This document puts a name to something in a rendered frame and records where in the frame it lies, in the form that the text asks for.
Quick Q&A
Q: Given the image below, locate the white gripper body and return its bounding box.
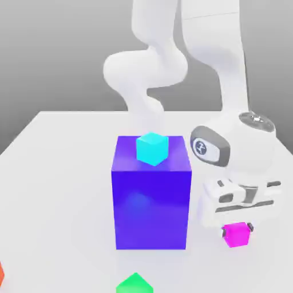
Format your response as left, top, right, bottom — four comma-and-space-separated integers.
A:
198, 196, 279, 228

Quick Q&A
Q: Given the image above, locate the small magenta cube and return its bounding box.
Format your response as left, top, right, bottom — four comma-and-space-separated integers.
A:
223, 221, 251, 249

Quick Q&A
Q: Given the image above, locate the small green cube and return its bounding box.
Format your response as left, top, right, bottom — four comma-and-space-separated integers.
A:
115, 272, 155, 293

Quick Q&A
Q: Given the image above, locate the small cyan cube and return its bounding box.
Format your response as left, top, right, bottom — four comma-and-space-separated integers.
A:
136, 131, 169, 167

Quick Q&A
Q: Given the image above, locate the large blue box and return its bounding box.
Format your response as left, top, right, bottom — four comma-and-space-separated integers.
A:
111, 135, 192, 251

